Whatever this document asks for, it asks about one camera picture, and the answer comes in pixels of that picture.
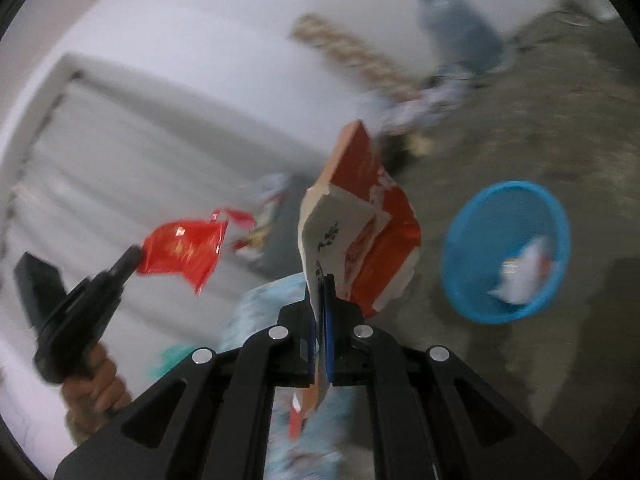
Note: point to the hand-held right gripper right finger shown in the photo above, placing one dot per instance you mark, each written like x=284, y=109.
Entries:
x=329, y=330

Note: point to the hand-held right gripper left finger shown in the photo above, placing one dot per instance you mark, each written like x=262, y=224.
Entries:
x=292, y=360

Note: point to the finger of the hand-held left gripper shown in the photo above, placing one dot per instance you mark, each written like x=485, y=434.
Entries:
x=125, y=260

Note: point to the red foil packet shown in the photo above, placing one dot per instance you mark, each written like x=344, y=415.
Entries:
x=180, y=250

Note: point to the red and white paper bag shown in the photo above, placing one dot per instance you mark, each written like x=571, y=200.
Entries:
x=370, y=220

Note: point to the blue plastic basket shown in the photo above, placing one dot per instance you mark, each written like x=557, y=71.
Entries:
x=465, y=270

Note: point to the white and red wrapper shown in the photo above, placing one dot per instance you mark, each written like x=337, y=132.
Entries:
x=520, y=275

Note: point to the person's left hand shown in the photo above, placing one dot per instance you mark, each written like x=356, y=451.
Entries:
x=95, y=390

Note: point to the floral blue tablecloth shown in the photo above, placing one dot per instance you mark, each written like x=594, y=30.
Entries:
x=265, y=305

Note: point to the white curtain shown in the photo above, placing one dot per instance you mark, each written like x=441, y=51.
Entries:
x=125, y=160

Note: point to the clear printed plastic wrapper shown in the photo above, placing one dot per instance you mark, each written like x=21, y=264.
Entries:
x=265, y=200

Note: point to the dark brown object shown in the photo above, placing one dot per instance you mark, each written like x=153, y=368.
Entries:
x=400, y=152

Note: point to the scattered white papers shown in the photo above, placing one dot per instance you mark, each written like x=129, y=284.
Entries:
x=425, y=105

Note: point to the blue water bottle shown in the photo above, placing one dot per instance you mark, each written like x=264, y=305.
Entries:
x=460, y=30

